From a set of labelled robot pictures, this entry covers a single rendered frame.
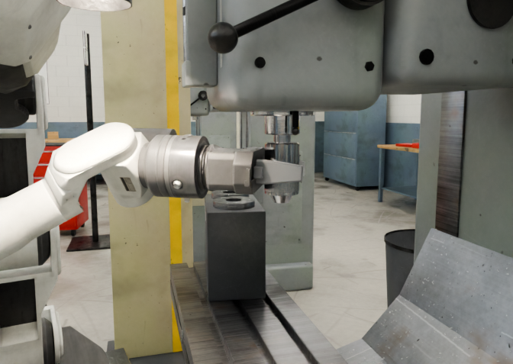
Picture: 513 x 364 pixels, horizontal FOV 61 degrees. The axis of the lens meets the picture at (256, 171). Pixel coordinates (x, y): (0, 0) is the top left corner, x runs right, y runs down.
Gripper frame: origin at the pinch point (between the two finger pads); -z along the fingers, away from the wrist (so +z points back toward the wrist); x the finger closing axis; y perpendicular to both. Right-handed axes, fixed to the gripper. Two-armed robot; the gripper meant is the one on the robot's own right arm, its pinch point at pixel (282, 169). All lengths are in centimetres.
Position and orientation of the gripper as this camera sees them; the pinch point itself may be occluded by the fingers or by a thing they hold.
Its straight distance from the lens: 59.5
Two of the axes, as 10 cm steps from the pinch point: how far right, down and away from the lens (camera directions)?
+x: 1.7, -1.2, 9.8
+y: -0.1, 9.9, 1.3
